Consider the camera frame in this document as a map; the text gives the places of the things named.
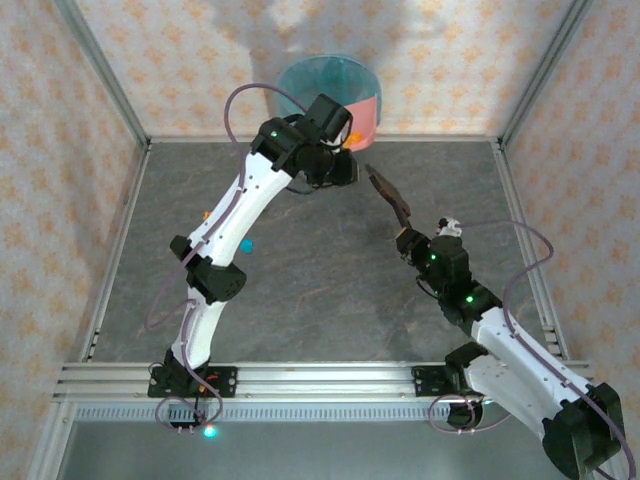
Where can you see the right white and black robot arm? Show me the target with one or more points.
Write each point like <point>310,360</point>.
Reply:
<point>500,380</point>

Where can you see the aluminium table edge rail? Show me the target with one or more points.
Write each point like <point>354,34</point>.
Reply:
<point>525,200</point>
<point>425,138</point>
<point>117,250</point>

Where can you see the orange power connector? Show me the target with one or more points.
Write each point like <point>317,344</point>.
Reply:
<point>209,384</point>

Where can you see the wide aluminium mounting rail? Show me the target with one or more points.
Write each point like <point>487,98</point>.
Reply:
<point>325,380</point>

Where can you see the blue plastic bin liner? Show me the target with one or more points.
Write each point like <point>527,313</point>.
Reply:
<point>300,80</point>

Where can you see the pink plastic dustpan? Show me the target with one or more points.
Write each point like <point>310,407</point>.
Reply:
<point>364,117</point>

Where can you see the small blue paper scrap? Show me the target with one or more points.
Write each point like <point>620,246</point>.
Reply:
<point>247,246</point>

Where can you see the green status light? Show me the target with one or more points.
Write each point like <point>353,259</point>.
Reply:
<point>210,430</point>

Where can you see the aluminium frame post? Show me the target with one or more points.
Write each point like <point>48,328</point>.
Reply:
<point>100,70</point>
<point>545,70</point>

